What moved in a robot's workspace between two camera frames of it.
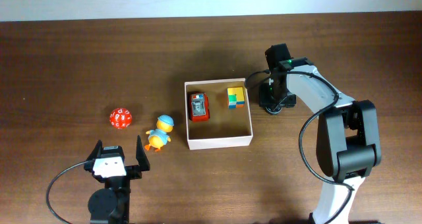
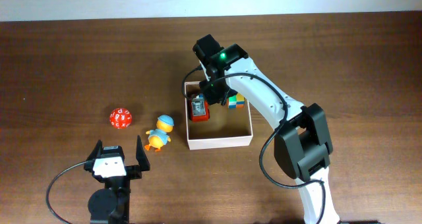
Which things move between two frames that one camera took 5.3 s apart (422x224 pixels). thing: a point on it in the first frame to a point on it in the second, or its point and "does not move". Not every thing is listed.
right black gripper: (288, 102) to (210, 96)
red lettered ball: (120, 118) does not move
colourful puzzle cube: (235, 97) does not move
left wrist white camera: (111, 167) does not move
